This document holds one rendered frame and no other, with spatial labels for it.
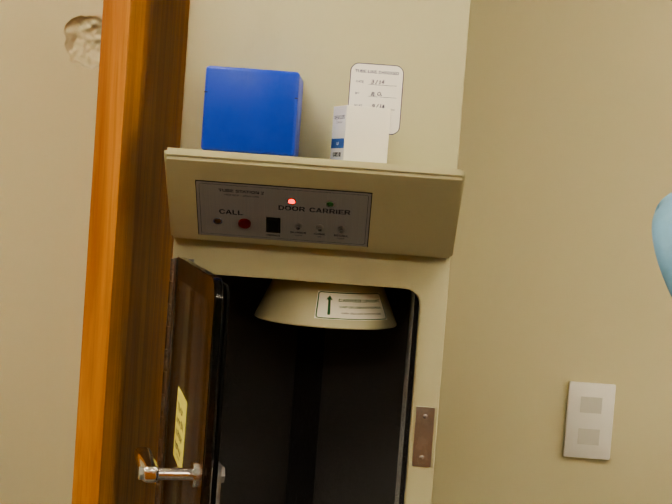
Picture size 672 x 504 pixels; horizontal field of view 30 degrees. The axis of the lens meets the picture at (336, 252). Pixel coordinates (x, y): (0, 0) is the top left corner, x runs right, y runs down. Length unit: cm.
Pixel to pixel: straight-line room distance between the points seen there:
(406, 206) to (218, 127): 22
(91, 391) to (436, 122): 49
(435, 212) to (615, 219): 59
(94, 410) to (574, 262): 81
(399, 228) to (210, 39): 31
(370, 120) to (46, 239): 72
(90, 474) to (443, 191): 49
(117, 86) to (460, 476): 86
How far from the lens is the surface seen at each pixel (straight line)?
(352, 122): 136
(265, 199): 137
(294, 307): 148
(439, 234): 140
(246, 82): 135
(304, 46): 145
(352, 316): 147
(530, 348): 191
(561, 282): 190
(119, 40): 139
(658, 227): 94
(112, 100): 138
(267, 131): 134
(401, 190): 135
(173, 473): 121
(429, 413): 147
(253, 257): 145
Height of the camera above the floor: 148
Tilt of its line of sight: 3 degrees down
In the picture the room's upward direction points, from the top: 4 degrees clockwise
